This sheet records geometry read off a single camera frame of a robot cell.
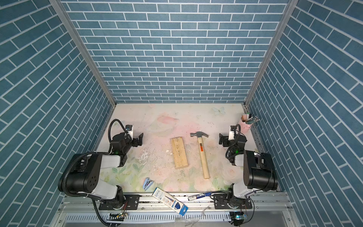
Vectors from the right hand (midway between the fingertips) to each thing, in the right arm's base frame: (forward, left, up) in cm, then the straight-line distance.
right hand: (229, 134), depth 94 cm
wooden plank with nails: (-17, +32, -2) cm, 36 cm away
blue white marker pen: (-37, +18, -6) cm, 42 cm away
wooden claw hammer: (+1, +19, -5) cm, 20 cm away
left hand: (-5, +61, +2) cm, 61 cm away
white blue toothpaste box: (-42, +33, -4) cm, 54 cm away
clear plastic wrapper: (-49, +23, -7) cm, 55 cm away
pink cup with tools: (+9, -12, +4) cm, 15 cm away
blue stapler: (-34, +48, -5) cm, 59 cm away
